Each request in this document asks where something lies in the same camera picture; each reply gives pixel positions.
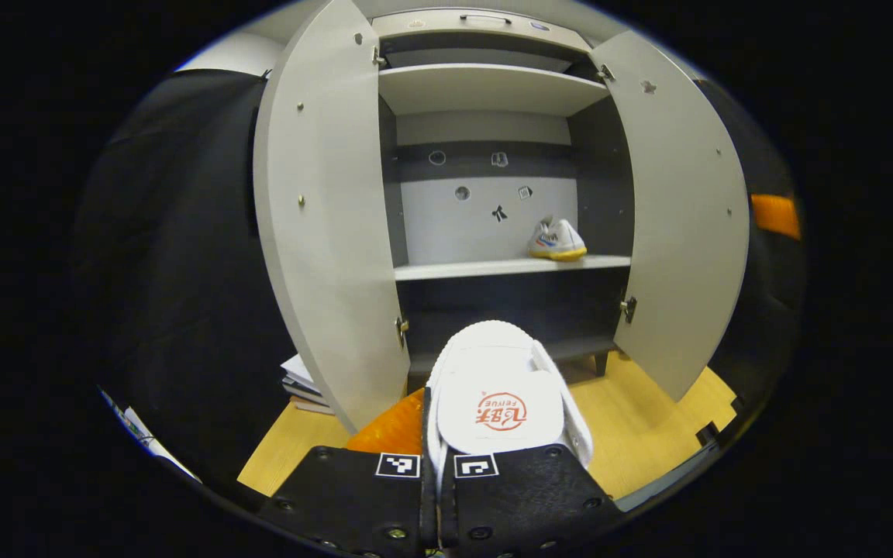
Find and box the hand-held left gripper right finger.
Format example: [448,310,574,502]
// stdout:
[439,443,626,555]

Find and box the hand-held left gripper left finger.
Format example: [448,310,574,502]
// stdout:
[257,387,436,555]

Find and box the grey shoe cabinet door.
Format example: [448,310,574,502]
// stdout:
[588,31,751,402]
[253,0,412,435]

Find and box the white shoe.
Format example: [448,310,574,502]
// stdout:
[528,217,588,262]
[425,319,595,497]

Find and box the grey cabinet drawer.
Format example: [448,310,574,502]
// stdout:
[373,8,593,51]

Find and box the stack of books and papers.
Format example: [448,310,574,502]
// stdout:
[280,353,333,413]

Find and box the white printed sheet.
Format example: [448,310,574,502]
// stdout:
[102,387,201,483]

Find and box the black backdrop cloth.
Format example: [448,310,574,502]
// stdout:
[73,68,808,508]

